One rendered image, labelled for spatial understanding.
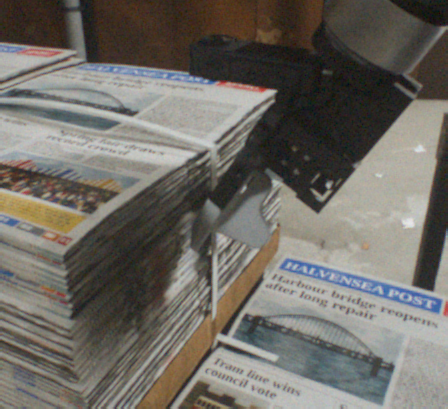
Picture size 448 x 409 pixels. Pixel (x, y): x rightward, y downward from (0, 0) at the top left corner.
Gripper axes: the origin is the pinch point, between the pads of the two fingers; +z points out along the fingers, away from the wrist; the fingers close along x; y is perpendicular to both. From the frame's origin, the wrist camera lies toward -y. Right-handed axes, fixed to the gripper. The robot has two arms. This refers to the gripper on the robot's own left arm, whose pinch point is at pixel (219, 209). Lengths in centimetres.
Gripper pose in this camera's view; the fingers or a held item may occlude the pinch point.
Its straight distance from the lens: 51.4
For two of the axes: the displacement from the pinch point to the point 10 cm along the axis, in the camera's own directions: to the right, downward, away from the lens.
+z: -4.4, 6.6, 6.1
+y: 7.8, 6.2, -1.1
